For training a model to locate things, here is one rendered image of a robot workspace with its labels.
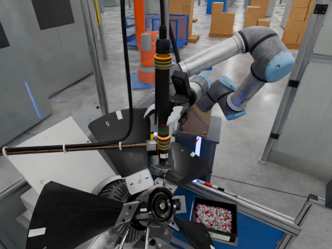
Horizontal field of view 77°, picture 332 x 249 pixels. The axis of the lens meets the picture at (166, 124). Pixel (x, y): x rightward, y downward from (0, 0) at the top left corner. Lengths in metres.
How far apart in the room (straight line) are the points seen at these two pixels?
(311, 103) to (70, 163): 2.17
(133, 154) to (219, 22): 9.22
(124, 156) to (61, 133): 0.28
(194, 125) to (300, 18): 7.53
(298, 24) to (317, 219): 6.96
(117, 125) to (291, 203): 2.10
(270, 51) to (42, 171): 0.93
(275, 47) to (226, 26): 8.87
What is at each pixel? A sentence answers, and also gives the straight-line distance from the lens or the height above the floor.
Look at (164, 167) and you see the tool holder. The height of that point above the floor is 1.31.
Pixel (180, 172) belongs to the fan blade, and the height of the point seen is 1.18.
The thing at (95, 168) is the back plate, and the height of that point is 1.19.
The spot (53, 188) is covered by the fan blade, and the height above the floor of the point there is 1.42.
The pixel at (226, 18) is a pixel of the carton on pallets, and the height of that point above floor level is 0.70.
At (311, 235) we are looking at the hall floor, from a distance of 2.41.
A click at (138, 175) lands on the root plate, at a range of 0.74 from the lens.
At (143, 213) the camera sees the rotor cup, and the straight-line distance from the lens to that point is 0.70.
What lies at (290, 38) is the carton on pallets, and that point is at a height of 0.31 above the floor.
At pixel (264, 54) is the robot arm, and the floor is 1.59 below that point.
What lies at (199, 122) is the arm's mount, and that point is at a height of 1.10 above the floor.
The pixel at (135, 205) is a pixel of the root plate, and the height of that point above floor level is 1.24.
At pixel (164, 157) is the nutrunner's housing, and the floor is 1.34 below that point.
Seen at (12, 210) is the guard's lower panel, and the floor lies 0.88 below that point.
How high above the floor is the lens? 1.81
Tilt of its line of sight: 34 degrees down
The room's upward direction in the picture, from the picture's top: straight up
